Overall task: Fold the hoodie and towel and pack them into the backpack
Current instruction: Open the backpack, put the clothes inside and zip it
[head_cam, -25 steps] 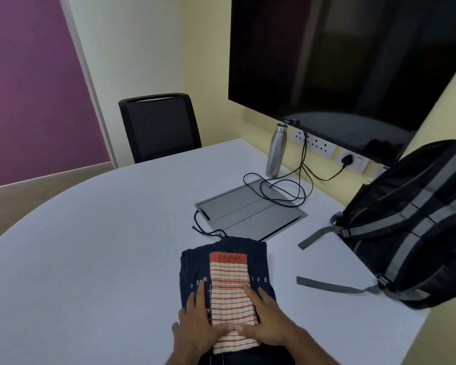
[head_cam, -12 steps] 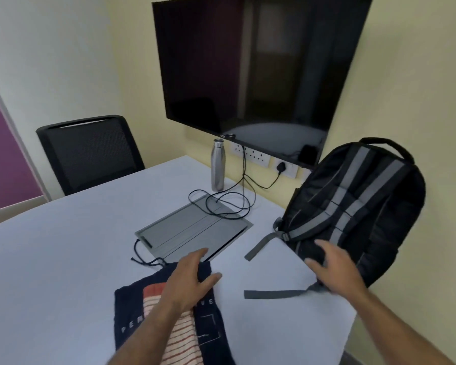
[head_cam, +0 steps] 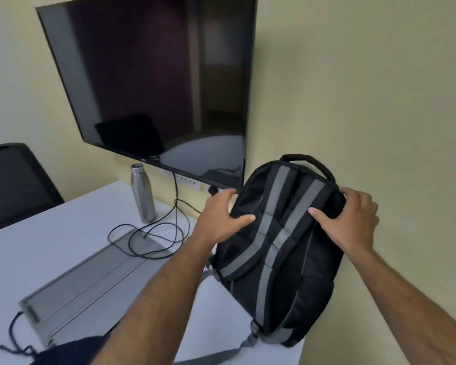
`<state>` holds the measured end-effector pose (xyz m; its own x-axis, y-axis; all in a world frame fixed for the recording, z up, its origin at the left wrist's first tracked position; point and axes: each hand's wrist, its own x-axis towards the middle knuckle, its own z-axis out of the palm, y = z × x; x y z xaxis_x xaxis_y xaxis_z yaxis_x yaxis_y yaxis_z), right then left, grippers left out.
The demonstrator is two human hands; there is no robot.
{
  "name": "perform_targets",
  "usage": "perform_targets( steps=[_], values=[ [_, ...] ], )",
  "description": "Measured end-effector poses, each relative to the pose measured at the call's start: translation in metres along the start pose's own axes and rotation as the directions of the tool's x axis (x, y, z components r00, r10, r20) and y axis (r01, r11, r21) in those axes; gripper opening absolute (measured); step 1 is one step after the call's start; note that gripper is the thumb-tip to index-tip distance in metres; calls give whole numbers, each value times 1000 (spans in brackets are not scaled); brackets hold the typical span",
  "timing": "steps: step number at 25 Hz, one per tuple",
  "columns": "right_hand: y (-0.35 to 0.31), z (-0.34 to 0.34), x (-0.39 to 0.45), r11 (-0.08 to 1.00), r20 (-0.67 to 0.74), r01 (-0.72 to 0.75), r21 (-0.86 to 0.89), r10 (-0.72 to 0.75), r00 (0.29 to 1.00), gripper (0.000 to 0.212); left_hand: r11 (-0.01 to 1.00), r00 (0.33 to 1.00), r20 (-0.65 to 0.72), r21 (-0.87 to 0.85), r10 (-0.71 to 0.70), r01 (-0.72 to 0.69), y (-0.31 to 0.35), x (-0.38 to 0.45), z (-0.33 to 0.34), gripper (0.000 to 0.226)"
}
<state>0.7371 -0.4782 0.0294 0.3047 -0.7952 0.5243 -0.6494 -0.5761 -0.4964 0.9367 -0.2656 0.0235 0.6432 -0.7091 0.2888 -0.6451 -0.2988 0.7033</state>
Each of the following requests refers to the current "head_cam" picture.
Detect black coiled cable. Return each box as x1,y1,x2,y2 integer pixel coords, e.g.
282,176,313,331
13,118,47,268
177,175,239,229
107,172,191,259

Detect person's left forearm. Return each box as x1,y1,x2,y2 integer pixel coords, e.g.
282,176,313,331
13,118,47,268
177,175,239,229
91,235,217,365

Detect person's right forearm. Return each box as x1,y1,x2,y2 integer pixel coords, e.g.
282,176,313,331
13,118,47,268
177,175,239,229
348,248,456,365

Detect steel water bottle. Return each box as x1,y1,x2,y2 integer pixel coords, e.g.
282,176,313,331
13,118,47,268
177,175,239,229
130,163,157,224

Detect person's right hand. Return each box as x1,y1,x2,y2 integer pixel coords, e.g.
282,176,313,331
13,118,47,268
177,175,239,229
308,187,380,259

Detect black television screen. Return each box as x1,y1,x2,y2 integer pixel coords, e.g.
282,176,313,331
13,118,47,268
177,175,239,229
36,0,258,191

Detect black power cable with plug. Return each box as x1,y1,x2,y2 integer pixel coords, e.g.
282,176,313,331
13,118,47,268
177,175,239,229
174,185,219,217

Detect white wall socket strip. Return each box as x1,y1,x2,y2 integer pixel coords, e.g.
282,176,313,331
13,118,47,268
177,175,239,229
163,170,203,191

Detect black mesh back chair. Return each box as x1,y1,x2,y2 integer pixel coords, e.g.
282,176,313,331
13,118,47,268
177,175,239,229
0,142,65,236

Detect grey table cable box lid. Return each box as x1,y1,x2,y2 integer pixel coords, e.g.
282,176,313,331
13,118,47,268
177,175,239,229
18,230,175,348

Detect navy blue hoodie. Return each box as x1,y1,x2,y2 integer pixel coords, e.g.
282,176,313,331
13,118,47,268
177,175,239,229
0,311,113,365

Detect black grey backpack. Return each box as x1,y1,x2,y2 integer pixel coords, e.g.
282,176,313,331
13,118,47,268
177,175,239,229
174,154,347,365

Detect person's left hand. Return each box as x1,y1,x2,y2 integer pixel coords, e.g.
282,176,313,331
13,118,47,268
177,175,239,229
193,188,257,247

